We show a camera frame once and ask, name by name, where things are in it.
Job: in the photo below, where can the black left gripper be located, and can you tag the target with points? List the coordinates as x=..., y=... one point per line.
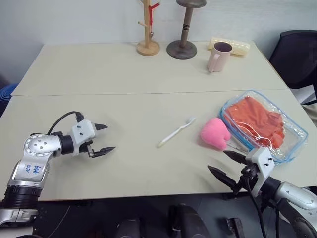
x=89, y=148

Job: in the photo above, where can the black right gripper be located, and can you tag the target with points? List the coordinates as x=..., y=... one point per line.
x=248, y=172

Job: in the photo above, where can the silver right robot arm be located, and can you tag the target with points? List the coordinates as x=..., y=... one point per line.
x=294, y=198

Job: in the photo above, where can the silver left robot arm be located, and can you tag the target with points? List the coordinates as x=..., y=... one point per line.
x=37, y=146

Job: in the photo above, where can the orange cloth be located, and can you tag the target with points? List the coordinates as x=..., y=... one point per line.
x=255, y=119

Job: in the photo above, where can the clear pouch with orange cloth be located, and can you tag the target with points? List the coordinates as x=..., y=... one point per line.
x=294, y=138

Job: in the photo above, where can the pink plush heart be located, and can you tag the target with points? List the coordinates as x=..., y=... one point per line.
x=215, y=135

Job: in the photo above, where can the dark flat block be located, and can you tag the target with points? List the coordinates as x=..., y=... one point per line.
x=235, y=228

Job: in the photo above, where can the white toothbrush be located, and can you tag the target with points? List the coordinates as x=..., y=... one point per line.
x=174, y=134

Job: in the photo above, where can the large dark rounded shape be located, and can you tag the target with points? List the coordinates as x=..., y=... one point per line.
x=190, y=220

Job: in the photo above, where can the small dark rounded shape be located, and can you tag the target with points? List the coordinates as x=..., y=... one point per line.
x=128, y=229

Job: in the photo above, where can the wooden peg rack stand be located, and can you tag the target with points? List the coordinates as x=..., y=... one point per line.
x=147, y=47

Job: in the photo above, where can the blue ribbed object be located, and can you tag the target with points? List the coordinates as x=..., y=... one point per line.
x=6, y=98

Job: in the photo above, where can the pink mug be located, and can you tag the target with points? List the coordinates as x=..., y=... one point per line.
x=219, y=59

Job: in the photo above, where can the black office chair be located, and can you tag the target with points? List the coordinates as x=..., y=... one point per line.
x=294, y=57

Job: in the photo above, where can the brown hat stand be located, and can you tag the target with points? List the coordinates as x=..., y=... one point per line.
x=184, y=29

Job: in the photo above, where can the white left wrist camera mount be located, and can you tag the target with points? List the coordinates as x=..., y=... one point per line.
x=83, y=132

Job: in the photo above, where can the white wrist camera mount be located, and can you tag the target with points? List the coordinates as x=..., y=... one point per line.
x=83, y=132
x=263, y=163

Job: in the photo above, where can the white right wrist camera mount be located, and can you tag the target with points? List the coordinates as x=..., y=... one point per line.
x=263, y=163

